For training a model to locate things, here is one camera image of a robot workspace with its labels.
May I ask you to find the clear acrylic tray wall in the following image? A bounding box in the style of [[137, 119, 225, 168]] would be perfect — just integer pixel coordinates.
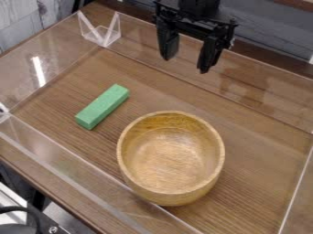
[[0, 112, 205, 234]]

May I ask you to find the clear acrylic corner bracket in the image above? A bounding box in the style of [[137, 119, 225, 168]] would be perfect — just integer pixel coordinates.
[[78, 11, 121, 48]]

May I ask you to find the black cable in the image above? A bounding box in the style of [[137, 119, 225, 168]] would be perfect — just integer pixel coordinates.
[[0, 206, 44, 234]]

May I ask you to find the green rectangular block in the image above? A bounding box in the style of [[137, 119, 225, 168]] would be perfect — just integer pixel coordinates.
[[75, 84, 130, 130]]

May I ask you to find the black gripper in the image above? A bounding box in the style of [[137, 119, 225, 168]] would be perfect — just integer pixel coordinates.
[[154, 0, 238, 74]]

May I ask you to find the brown wooden bowl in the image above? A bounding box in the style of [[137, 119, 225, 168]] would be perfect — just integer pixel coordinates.
[[117, 111, 226, 207]]

